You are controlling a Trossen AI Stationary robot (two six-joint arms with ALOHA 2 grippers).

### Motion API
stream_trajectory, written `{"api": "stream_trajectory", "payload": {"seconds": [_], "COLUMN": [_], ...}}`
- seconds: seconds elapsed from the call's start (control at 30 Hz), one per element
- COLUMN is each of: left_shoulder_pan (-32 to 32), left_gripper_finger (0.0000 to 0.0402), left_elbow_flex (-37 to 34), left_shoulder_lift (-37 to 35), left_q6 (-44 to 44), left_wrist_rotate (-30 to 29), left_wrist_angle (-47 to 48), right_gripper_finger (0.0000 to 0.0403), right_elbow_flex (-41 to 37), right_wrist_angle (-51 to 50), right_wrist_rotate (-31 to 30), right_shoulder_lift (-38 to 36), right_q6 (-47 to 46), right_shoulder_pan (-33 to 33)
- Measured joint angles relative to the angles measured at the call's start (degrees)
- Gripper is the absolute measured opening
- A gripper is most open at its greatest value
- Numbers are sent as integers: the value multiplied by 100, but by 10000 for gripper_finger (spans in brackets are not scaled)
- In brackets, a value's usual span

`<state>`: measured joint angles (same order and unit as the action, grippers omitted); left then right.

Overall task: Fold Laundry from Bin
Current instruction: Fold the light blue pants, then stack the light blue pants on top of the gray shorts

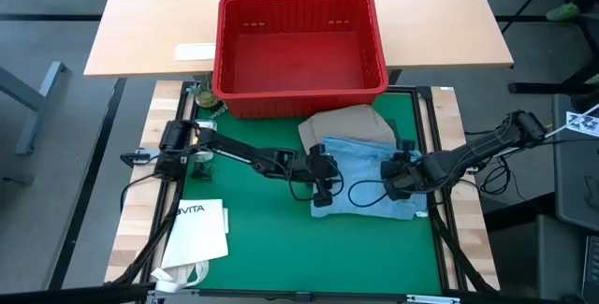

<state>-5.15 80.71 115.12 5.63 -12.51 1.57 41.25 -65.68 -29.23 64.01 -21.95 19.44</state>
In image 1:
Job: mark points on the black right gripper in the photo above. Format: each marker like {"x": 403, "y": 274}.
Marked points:
{"x": 404, "y": 175}

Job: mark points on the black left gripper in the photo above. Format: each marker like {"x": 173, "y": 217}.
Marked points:
{"x": 318, "y": 170}

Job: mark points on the light blue garment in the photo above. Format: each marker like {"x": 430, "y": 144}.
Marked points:
{"x": 365, "y": 173}

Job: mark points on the beige garment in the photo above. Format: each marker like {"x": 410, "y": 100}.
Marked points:
{"x": 346, "y": 124}

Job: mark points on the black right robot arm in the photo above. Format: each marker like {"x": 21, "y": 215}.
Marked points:
{"x": 486, "y": 147}

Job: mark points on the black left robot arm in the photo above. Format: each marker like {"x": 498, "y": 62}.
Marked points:
{"x": 224, "y": 152}

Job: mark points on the red plastic laundry bin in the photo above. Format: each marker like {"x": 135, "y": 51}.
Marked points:
{"x": 299, "y": 61}

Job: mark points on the green table mat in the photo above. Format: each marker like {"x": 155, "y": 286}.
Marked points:
{"x": 304, "y": 257}

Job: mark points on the small black stand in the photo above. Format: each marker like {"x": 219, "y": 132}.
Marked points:
{"x": 202, "y": 171}

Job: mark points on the white tote bag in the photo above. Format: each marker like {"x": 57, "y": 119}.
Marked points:
{"x": 196, "y": 238}

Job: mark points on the small potted succulent plant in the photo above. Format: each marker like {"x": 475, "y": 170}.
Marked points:
{"x": 208, "y": 97}

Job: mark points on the grey box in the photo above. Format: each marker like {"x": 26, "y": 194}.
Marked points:
{"x": 533, "y": 257}

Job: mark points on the grey cabinet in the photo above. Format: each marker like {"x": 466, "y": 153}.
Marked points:
{"x": 575, "y": 178}

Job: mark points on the pale paper strip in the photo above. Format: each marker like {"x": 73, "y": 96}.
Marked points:
{"x": 195, "y": 52}

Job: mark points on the white printed sign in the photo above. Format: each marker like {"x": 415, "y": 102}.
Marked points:
{"x": 582, "y": 124}

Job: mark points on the black metal table legs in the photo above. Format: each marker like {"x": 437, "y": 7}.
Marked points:
{"x": 575, "y": 51}

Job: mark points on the green object on floor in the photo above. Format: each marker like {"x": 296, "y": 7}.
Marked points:
{"x": 563, "y": 12}

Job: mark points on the light wooden table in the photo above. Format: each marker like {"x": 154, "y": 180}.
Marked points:
{"x": 154, "y": 23}

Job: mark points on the grey metal table leg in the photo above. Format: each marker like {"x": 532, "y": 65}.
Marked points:
{"x": 39, "y": 103}

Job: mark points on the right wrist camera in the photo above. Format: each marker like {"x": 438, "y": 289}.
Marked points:
{"x": 406, "y": 146}

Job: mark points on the black metal station frame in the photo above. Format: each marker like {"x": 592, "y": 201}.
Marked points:
{"x": 428, "y": 107}

